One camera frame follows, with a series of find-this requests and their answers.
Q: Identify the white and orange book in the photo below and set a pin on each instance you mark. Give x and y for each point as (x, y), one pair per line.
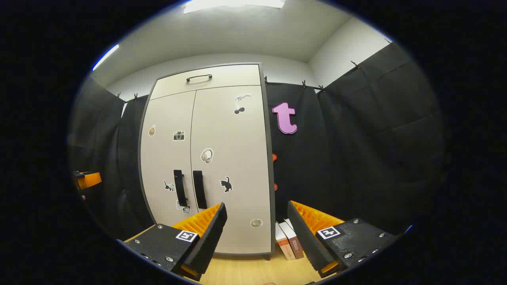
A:
(283, 243)

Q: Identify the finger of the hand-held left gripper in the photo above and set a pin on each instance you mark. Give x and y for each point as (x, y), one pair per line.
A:
(90, 180)

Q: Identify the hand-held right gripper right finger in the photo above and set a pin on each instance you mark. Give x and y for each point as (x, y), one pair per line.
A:
(305, 241)

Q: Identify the grey double-door shoe cabinet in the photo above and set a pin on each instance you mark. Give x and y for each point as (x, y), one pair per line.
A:
(270, 166)

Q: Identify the ceiling light strip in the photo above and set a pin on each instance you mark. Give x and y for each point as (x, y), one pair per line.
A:
(105, 57)

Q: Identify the ceiling light panel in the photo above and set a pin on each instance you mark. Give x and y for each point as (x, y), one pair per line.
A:
(233, 4)

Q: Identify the beige cabinet door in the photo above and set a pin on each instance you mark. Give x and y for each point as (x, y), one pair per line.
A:
(166, 158)
(237, 150)

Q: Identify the black backdrop cloth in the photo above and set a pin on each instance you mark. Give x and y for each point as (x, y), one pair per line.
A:
(356, 158)

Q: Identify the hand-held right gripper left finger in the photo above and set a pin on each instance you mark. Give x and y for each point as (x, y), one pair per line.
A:
(210, 241)

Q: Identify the beige cabinet drawer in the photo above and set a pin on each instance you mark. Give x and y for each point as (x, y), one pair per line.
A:
(237, 77)

